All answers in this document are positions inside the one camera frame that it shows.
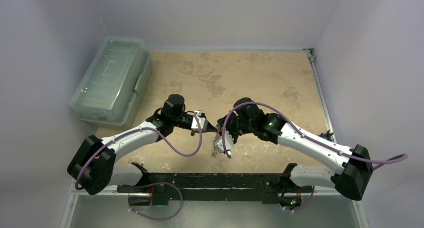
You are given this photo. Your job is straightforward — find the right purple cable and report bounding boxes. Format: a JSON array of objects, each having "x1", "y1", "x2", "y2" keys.
[{"x1": 221, "y1": 102, "x2": 409, "y2": 214}]

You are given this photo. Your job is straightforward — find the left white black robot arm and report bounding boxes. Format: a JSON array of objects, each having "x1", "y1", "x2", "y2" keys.
[{"x1": 67, "y1": 94, "x2": 217, "y2": 195}]

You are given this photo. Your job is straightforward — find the translucent green plastic storage box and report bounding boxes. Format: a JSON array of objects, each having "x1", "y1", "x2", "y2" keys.
[{"x1": 70, "y1": 36, "x2": 153, "y2": 129}]

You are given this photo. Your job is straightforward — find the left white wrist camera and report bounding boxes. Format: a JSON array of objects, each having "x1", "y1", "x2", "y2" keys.
[{"x1": 192, "y1": 110, "x2": 209, "y2": 132}]

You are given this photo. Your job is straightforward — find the large keyring with keys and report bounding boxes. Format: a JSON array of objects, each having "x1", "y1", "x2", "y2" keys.
[{"x1": 212, "y1": 118, "x2": 225, "y2": 158}]

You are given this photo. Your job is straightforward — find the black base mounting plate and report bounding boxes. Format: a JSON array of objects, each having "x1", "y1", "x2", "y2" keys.
[{"x1": 117, "y1": 173, "x2": 313, "y2": 206}]

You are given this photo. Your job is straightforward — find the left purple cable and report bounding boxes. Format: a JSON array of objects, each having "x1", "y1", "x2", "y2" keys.
[{"x1": 74, "y1": 112, "x2": 204, "y2": 221}]

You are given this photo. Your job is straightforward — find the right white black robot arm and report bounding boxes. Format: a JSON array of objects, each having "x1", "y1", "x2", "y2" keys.
[{"x1": 213, "y1": 97, "x2": 374, "y2": 201}]

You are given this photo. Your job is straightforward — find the purple cable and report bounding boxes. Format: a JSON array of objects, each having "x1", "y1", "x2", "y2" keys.
[
  {"x1": 74, "y1": 112, "x2": 204, "y2": 221},
  {"x1": 221, "y1": 102, "x2": 409, "y2": 214}
]

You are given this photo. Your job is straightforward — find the blue handled pliers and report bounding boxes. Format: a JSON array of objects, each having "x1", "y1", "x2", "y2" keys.
[{"x1": 320, "y1": 130, "x2": 334, "y2": 141}]

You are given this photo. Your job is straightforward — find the aluminium frame rail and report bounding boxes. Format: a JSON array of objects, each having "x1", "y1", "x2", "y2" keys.
[{"x1": 60, "y1": 50, "x2": 369, "y2": 227}]

